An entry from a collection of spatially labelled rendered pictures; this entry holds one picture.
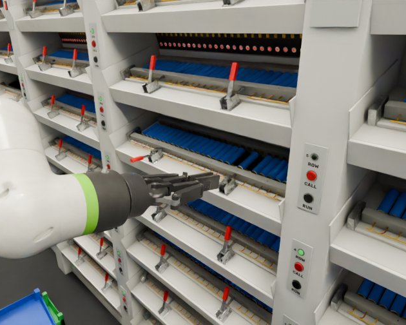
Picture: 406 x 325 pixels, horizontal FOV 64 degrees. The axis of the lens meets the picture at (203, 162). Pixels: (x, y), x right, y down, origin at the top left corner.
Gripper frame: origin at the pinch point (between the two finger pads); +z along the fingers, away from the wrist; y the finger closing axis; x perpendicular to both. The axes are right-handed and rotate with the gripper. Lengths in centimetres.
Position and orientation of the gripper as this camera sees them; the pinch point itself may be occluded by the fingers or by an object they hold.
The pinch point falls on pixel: (203, 182)
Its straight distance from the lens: 67.5
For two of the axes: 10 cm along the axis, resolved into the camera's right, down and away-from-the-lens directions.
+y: 7.1, 2.6, -6.5
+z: 6.9, -0.8, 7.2
